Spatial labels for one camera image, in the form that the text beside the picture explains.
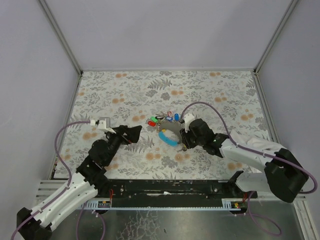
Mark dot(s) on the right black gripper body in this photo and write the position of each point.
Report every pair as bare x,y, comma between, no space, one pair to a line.
184,139

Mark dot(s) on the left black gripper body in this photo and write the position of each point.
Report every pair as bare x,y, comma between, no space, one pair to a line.
124,135

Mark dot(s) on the bunch of coloured key tags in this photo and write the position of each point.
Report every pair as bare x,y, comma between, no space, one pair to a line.
168,126

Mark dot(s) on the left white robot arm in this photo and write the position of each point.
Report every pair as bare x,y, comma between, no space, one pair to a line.
88,181

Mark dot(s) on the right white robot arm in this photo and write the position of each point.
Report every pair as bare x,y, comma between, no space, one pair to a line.
279,172

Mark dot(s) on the floral patterned mat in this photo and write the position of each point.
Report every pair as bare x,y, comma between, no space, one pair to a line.
226,100

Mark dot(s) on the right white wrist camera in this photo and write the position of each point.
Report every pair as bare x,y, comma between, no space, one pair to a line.
188,119

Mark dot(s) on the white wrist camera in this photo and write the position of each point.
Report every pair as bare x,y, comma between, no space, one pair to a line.
102,124
188,119

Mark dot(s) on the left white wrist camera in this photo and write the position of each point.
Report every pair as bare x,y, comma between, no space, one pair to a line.
102,124

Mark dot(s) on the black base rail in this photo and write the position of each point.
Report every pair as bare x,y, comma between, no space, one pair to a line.
162,194

